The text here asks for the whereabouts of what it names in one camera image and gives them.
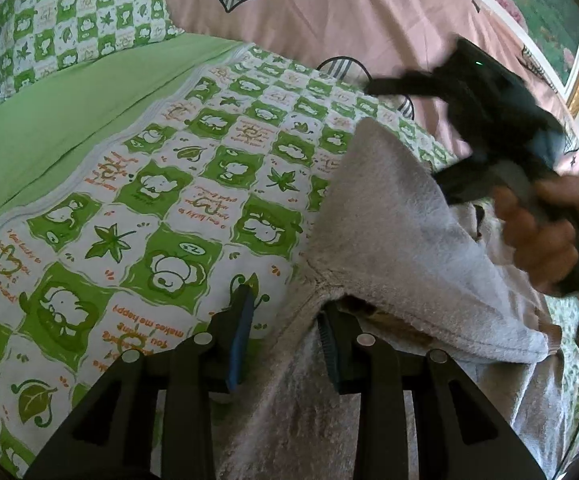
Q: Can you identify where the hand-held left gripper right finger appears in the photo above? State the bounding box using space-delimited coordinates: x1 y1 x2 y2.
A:
318 304 551 480

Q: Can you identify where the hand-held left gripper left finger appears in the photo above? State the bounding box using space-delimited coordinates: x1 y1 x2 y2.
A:
24 273 260 480

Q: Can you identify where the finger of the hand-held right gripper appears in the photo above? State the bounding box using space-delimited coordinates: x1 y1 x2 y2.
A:
432 156 509 207
363 71 447 100

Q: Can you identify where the grey fleece garment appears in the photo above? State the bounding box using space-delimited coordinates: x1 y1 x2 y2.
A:
214 116 579 480

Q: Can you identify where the person's right hand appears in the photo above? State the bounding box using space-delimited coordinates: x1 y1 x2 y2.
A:
492 172 579 297

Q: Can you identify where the pink quilt with plaid hearts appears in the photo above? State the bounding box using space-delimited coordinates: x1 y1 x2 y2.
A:
159 0 577 161

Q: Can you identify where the green checked cartoon bed sheet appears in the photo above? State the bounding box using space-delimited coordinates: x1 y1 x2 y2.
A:
0 34 463 478

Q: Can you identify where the green floral cloth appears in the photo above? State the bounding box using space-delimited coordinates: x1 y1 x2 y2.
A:
544 296 579 413

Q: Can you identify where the green checked cartoon pillow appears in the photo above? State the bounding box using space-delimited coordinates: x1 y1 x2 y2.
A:
0 0 186 97

